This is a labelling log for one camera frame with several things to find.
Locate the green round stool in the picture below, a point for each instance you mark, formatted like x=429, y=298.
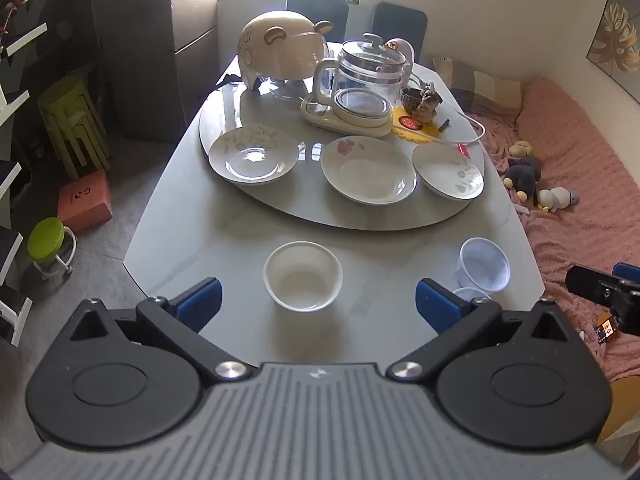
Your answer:
x=47, y=240

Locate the plaid pillow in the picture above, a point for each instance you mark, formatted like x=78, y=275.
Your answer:
x=487, y=85

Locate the dark blue chair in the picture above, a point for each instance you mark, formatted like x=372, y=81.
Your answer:
x=317, y=12
x=400, y=27

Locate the glass kettle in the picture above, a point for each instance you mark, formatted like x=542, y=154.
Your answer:
x=370, y=70

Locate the white plate grey bamboo print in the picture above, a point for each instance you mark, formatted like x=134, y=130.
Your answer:
x=252, y=157

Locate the yellow plush toy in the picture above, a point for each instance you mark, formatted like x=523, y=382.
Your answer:
x=521, y=149

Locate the smartphone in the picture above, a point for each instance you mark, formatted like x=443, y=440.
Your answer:
x=606, y=329

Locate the white duck plush toy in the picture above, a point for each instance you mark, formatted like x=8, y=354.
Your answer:
x=557, y=197

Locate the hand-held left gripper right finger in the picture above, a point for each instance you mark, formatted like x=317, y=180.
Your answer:
x=434, y=306

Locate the cream kettle base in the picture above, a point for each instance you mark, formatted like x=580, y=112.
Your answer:
x=320, y=116

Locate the white ceramic bowl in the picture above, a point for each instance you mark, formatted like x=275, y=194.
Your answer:
x=302, y=277

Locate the leaf wall picture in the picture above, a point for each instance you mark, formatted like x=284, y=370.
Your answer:
x=617, y=35

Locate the dark plush toy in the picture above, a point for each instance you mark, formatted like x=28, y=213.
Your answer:
x=522, y=177

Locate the black pen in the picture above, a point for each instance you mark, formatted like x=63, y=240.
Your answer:
x=444, y=124

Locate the grey cabinet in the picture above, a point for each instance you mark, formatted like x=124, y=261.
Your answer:
x=150, y=50

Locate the grey glass turntable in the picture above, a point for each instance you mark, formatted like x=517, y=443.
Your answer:
x=310, y=205

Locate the pink blanket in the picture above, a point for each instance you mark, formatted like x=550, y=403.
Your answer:
x=585, y=185

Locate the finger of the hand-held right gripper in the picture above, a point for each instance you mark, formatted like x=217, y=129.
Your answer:
x=587, y=285
x=627, y=270

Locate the white plate pink flower print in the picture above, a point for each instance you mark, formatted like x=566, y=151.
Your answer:
x=367, y=172

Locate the red dotted coaster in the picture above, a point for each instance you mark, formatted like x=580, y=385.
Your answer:
x=407, y=123

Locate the white plate grey flower print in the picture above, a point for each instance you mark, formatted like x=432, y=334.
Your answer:
x=447, y=172

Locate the yellow table mat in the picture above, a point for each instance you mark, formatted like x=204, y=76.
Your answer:
x=427, y=132

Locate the stack of green stools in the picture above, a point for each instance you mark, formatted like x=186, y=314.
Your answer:
x=72, y=125

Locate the orange cardboard box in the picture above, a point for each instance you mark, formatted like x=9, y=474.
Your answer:
x=85, y=202

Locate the red pen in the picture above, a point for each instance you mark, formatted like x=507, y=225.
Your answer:
x=462, y=150

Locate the white ladder shelf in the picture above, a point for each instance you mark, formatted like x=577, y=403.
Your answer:
x=15, y=100

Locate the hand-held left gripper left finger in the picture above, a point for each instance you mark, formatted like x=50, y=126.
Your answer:
x=200, y=304

